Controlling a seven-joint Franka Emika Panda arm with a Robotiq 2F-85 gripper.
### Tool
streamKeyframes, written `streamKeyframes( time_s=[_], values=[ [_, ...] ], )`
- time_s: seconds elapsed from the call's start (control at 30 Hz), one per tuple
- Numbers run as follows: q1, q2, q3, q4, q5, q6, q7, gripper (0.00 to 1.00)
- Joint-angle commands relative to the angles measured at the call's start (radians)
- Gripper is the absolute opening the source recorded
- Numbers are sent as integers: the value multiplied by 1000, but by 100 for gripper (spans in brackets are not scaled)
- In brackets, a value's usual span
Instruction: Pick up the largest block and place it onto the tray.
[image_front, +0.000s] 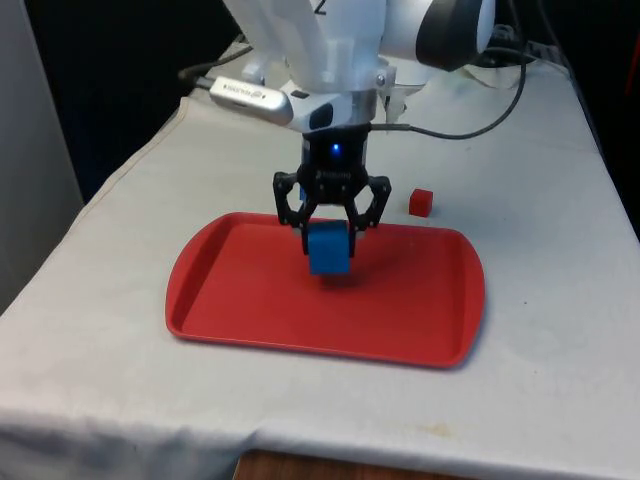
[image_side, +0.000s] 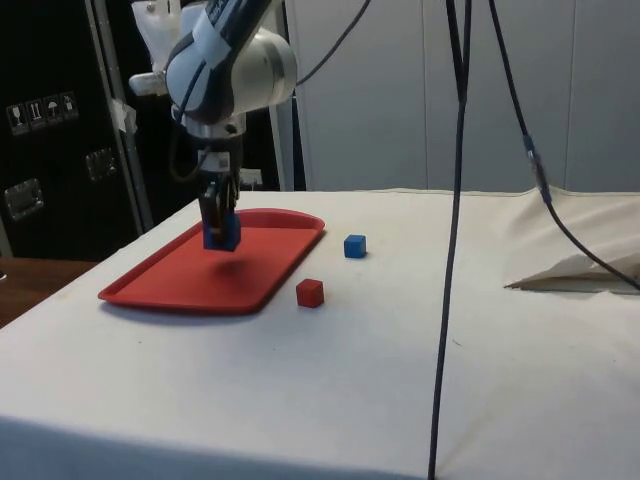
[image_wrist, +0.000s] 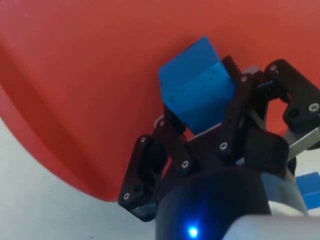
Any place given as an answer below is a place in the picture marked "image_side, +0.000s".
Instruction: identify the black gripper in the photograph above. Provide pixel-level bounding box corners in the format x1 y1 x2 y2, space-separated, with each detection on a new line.
197 139 246 238

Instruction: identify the large blue block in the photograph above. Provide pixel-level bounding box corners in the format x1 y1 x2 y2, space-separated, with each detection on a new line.
202 211 243 252

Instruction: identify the red plastic tray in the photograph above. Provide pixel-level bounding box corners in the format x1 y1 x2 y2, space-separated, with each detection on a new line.
96 206 328 318

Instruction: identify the small red cube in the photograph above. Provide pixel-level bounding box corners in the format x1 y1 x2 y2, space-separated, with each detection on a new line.
295 278 325 308

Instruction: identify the small blue cube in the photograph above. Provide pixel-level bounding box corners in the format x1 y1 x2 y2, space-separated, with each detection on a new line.
343 233 368 260

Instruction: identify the black cabinet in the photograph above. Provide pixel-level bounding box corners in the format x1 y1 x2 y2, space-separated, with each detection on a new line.
0 0 155 262

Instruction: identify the pale locker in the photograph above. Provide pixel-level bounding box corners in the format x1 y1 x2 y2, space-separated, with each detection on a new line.
566 0 640 193
422 0 570 192
283 0 426 192

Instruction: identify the black cable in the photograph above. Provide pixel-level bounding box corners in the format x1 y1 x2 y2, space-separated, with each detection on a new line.
167 99 204 183
487 0 640 292
177 0 241 114
426 0 475 480

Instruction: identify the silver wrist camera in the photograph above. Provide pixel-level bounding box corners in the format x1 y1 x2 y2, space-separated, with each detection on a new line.
129 72 169 97

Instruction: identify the grey cable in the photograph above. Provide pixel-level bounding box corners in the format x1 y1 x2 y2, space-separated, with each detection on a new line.
295 0 374 86

